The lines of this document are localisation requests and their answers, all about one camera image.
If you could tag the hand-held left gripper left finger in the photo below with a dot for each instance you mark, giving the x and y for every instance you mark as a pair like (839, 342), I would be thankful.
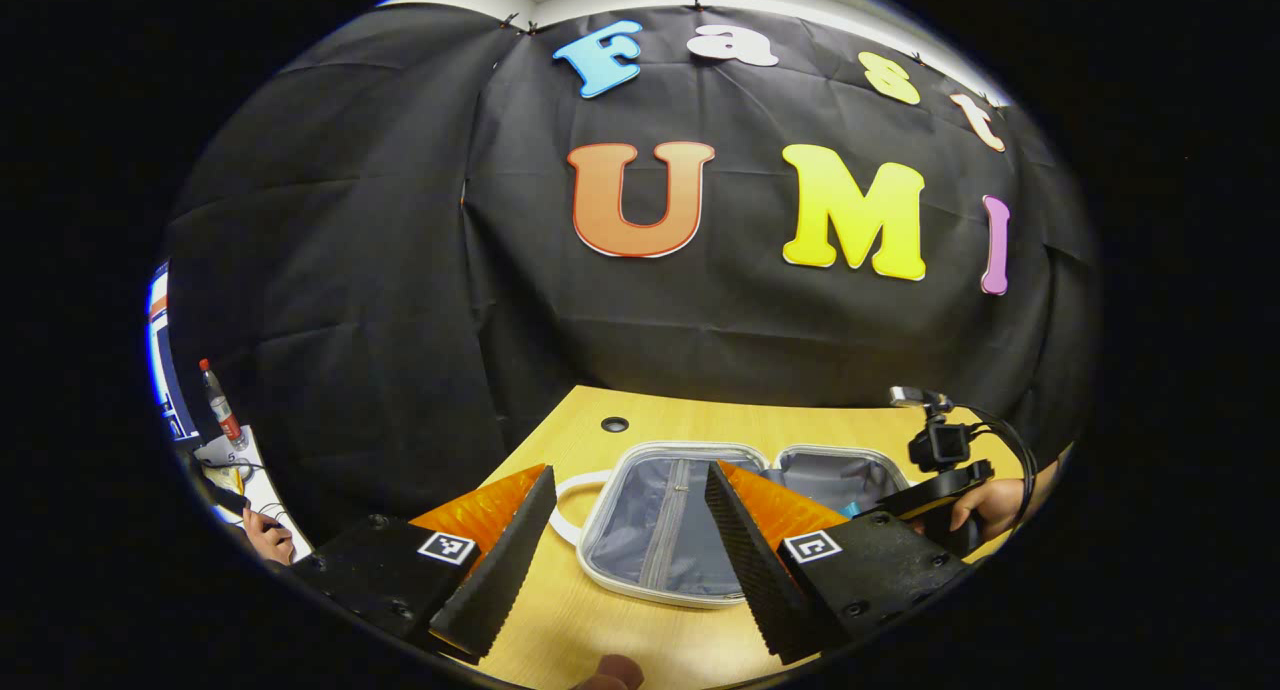
(505, 570)

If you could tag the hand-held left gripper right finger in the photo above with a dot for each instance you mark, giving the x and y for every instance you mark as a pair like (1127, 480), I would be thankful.
(755, 570)

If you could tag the white suitcase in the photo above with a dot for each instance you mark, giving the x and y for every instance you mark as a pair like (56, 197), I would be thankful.
(640, 530)

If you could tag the white side table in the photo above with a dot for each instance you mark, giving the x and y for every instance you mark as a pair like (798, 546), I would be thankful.
(250, 480)

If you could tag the red capped drink bottle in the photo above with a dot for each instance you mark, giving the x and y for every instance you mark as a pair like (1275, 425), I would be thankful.
(222, 410)

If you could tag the blue white wall banner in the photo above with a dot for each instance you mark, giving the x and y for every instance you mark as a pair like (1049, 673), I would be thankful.
(168, 370)

